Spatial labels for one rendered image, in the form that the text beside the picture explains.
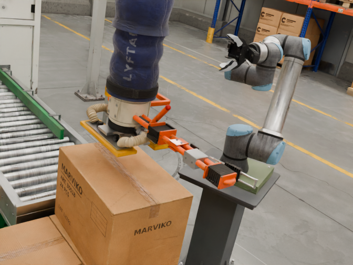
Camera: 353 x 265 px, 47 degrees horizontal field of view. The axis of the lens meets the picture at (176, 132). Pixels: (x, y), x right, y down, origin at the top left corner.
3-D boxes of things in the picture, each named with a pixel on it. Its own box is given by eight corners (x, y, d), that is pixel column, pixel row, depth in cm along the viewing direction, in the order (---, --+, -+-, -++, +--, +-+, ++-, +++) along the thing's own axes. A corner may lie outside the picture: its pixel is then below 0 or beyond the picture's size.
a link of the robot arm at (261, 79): (250, 85, 196) (256, 60, 192) (273, 91, 191) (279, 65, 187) (244, 88, 188) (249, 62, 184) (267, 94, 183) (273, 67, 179)
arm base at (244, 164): (221, 158, 259) (224, 143, 255) (250, 165, 253) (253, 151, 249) (214, 169, 242) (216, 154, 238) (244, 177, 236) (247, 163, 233)
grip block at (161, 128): (144, 136, 164) (146, 123, 161) (164, 133, 170) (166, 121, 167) (156, 145, 158) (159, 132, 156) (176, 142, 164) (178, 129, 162)
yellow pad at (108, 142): (79, 124, 187) (80, 114, 185) (98, 122, 193) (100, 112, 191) (116, 158, 164) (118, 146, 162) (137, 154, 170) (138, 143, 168)
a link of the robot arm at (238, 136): (228, 145, 253) (233, 119, 247) (254, 153, 246) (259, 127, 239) (218, 153, 241) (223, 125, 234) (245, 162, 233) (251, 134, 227)
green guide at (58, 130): (-9, 71, 398) (-9, 62, 395) (2, 71, 405) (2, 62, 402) (60, 140, 291) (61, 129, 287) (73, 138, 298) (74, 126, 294)
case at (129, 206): (54, 213, 215) (59, 146, 199) (120, 199, 238) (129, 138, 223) (103, 291, 172) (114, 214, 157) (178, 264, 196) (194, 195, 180)
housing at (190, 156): (181, 161, 149) (183, 150, 148) (195, 158, 154) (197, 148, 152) (193, 170, 145) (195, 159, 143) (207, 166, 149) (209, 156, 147)
